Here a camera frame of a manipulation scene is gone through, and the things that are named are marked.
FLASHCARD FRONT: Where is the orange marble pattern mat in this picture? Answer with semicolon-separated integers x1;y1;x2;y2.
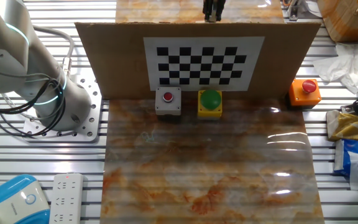
115;0;285;24
99;98;325;224

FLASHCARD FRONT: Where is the crumpled white tissue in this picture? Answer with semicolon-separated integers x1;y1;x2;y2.
313;42;358;96

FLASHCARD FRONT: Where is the thick grey robot cable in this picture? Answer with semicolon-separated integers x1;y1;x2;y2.
31;25;76;77

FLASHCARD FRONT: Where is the orange box red mushroom button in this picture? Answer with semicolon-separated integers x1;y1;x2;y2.
287;78;322;108

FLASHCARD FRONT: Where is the brown cardboard wall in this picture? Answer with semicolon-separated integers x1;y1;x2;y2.
75;21;322;101

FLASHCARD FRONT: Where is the gold foil packet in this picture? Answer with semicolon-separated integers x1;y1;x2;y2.
326;110;358;146

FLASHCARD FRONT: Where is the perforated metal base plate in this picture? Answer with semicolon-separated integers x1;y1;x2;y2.
22;73;103;143

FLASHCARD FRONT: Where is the white power strip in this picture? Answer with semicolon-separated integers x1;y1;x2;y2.
48;172;84;224

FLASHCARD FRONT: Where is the black white checkerboard sheet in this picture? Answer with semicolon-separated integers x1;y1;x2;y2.
143;36;265;92

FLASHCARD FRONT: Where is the blue white plastic device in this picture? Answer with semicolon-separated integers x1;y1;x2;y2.
0;174;51;224

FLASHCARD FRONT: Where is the grey box red flat button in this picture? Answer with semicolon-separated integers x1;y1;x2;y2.
154;86;182;116

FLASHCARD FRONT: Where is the yellow box green mushroom button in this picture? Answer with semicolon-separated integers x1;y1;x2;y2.
196;89;223;121

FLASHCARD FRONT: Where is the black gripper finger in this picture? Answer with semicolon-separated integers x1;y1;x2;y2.
203;0;214;22
213;0;226;22

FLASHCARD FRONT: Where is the brown cardboard box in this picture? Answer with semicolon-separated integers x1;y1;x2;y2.
317;0;358;44

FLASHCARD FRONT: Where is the metal bracket with orange wires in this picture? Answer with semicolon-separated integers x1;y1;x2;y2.
283;0;301;22

